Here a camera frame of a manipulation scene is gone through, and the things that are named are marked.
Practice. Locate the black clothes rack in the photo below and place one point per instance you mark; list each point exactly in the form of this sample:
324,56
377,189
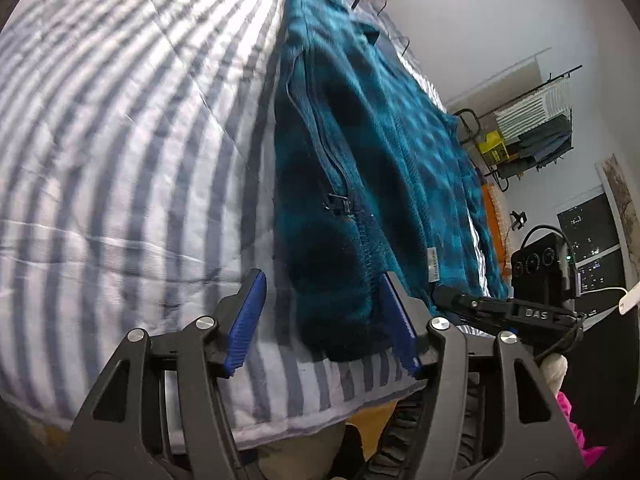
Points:
467,111

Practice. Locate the striped white towel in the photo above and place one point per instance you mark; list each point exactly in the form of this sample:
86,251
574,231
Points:
530,110

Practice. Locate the grey white striped blanket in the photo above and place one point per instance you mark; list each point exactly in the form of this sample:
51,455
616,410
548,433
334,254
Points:
125,160

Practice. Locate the grey hanging shirt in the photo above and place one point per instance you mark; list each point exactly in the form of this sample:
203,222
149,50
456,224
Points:
545,132

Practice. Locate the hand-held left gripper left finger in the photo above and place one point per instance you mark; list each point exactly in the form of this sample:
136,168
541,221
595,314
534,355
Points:
247,320

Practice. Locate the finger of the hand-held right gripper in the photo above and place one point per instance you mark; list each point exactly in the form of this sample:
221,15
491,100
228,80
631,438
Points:
475,305

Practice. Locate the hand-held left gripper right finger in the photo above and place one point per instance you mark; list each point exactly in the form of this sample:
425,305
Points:
397,325

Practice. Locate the small black device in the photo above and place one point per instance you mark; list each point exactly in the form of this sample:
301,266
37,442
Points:
519,218

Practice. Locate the yellow box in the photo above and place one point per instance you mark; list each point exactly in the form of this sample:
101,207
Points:
492,147

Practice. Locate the teal plaid fleece jacket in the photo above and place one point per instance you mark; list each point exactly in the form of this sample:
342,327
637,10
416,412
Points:
380,160

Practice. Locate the person's right forearm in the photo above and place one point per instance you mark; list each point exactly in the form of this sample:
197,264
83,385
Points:
582,435

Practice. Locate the dark window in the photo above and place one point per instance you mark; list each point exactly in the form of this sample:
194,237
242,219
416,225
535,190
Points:
595,240

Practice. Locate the person's beige trousers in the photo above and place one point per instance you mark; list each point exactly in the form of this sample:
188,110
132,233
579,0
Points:
300,450

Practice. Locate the orange draped low table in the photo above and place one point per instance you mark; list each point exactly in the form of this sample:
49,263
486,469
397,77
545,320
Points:
496,225

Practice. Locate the dark hanging coat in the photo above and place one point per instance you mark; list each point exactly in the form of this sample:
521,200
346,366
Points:
550,155

